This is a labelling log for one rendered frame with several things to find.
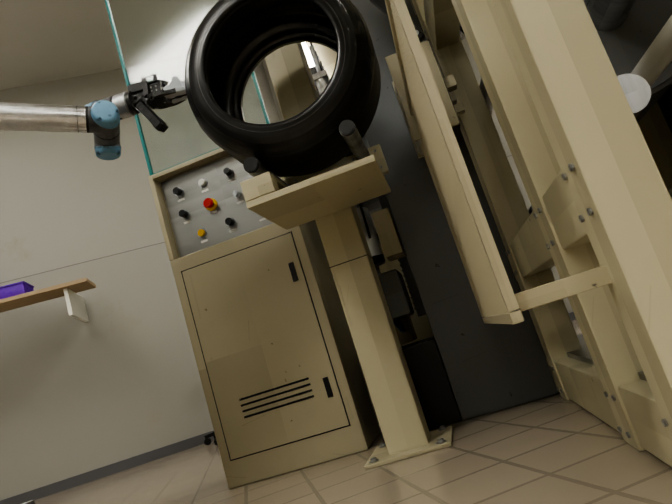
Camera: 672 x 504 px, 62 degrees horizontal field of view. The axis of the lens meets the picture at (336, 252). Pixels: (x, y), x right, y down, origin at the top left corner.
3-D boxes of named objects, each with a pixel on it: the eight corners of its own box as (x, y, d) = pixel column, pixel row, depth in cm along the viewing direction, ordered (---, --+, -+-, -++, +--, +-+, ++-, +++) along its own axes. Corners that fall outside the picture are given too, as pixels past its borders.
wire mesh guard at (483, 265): (484, 323, 172) (411, 121, 185) (490, 321, 172) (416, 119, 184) (513, 324, 85) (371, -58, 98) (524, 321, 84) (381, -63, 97)
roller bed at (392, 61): (418, 158, 193) (391, 82, 198) (460, 143, 190) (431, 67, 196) (414, 140, 174) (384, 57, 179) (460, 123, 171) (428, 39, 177)
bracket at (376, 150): (278, 214, 188) (270, 187, 190) (389, 173, 182) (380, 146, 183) (275, 212, 185) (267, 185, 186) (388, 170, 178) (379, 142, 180)
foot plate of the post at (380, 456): (377, 450, 191) (375, 443, 191) (452, 428, 186) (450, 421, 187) (364, 470, 164) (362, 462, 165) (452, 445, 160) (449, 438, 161)
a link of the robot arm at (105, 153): (93, 146, 164) (90, 112, 166) (95, 162, 174) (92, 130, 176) (122, 145, 167) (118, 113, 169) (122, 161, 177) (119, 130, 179)
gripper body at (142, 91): (157, 72, 169) (122, 83, 171) (162, 98, 167) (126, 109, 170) (170, 82, 176) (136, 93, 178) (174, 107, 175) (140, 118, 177)
